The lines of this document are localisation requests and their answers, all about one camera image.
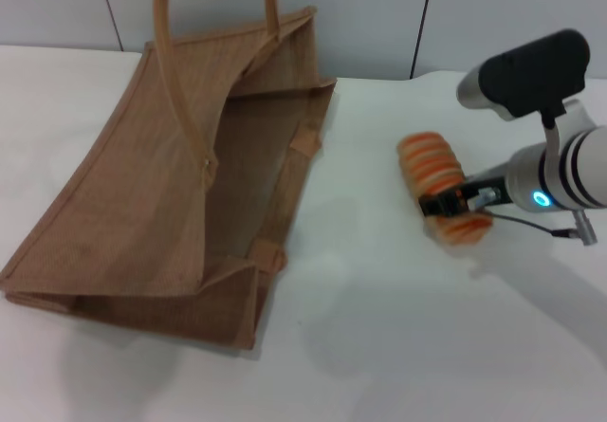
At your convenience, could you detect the right arm cable metal plug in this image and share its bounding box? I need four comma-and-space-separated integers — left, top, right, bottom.
473, 185, 590, 249

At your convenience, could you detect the brown woven handbag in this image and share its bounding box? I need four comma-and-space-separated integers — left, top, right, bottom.
0, 0, 340, 359

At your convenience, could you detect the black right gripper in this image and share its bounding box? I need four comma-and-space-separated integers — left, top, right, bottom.
416, 164, 513, 219

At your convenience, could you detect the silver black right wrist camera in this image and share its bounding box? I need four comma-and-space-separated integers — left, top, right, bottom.
455, 28, 592, 121

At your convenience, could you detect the orange striped bread loaf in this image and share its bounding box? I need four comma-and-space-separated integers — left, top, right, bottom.
396, 130, 495, 249

